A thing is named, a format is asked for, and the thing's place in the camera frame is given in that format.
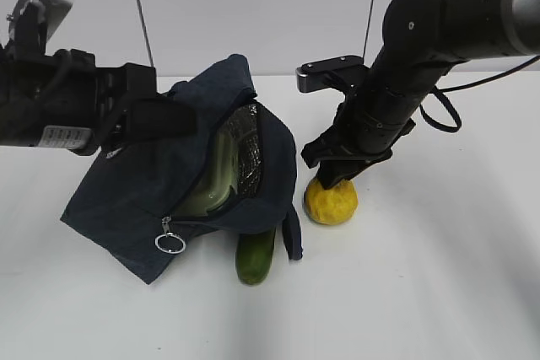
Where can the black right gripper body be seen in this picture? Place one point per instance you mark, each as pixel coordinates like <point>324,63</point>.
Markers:
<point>364,128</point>

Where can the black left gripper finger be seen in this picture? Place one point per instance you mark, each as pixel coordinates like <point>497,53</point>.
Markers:
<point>159,118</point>

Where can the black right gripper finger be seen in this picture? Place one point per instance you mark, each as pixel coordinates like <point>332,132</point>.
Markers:
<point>331,173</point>

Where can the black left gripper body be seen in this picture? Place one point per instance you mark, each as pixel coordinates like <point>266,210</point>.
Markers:
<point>65,101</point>

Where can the yellow pear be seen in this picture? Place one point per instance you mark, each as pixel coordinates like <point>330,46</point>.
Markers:
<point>332,206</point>

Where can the navy blue lunch bag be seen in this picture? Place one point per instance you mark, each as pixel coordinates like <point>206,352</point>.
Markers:
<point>125,203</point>

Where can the glass container green lid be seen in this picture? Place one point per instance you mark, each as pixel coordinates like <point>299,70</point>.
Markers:
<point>219,180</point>

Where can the green cucumber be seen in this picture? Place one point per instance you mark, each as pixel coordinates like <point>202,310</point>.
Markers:
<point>254,257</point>

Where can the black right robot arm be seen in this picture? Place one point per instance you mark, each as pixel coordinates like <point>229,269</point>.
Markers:
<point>422,41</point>

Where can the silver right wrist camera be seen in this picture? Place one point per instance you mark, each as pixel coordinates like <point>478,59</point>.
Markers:
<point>342,73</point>

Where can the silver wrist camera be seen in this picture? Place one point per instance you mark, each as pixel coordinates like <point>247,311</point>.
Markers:
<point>32,23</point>
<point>342,73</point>

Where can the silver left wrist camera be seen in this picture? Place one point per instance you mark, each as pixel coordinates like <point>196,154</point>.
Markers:
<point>32,23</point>

